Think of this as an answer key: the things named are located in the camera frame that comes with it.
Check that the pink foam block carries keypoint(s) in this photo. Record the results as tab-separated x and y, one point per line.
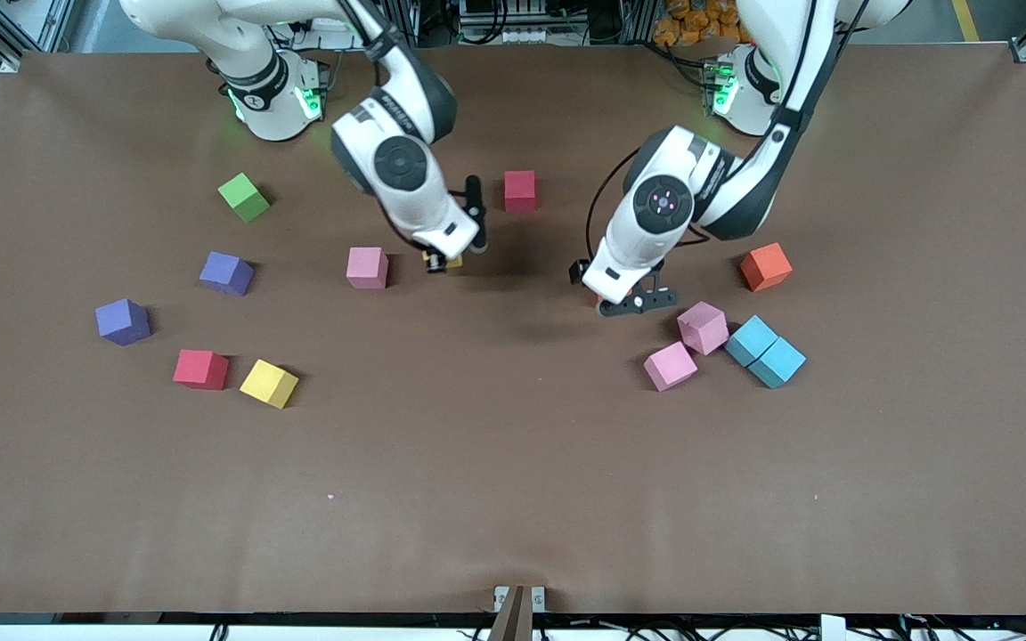
367	267
702	327
670	365

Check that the crimson foam block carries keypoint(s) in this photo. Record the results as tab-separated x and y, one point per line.
520	190

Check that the red foam block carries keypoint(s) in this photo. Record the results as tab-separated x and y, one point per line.
200	368

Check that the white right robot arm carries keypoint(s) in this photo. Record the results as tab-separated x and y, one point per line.
424	205

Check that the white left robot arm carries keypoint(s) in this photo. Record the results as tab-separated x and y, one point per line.
629	249

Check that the blue foam block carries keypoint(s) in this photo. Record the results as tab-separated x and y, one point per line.
751	339
780	362

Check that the green foam block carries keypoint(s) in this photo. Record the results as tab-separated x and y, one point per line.
246	198

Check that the purple foam block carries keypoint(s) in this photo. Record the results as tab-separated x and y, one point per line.
123	321
226	271

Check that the white rack device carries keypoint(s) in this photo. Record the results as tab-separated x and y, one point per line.
504	36

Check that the orange snack bag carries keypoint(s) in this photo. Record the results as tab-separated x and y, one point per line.
696	22

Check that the silver metal bracket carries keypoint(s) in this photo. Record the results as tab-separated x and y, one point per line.
538	598

